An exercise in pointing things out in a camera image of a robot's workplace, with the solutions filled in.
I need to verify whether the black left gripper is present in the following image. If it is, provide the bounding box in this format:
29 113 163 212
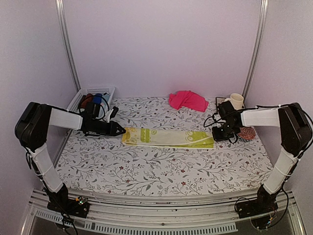
92 118 126 136

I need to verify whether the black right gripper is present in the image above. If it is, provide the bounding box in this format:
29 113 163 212
212 122 239 141

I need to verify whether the green and cream patterned towel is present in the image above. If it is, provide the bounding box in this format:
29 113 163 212
121 127 215 149

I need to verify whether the pink towel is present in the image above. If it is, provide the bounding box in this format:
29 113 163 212
169 91 209 112

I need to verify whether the light blue rolled towel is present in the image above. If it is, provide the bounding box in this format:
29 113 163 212
101 93 110 108

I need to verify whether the patterned square coaster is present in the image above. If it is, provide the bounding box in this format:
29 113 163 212
216 97 245 110

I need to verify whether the cream ceramic mug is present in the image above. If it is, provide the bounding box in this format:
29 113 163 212
224 93 244 110

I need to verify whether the brown rolled towel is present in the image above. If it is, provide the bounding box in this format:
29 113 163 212
80 94 93 109

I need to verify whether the floral tablecloth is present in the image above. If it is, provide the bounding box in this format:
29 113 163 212
55 96 275 197

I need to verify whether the white plastic basket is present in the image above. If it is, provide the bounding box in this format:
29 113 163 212
67 86 115 113

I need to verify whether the right robot arm white sleeve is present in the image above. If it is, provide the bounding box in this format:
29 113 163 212
217 101 313 218

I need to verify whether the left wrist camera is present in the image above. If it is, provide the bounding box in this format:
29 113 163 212
103 106 119 123

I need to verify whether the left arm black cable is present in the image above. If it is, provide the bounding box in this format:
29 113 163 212
92 102 111 120

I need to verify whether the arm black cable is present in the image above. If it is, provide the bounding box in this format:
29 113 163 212
203 103 313 157
92 102 111 120

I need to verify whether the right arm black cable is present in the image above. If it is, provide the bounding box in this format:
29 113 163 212
203 103 313 157

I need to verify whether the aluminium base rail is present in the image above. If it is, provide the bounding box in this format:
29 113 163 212
21 189 308 235

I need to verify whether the right aluminium frame post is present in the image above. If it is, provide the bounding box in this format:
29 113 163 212
242 0 269 100

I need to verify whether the aluminium frame post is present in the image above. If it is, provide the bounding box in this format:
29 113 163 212
242 0 269 100
55 0 81 91

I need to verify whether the left aluminium frame post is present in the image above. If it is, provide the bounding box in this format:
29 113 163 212
55 0 81 91

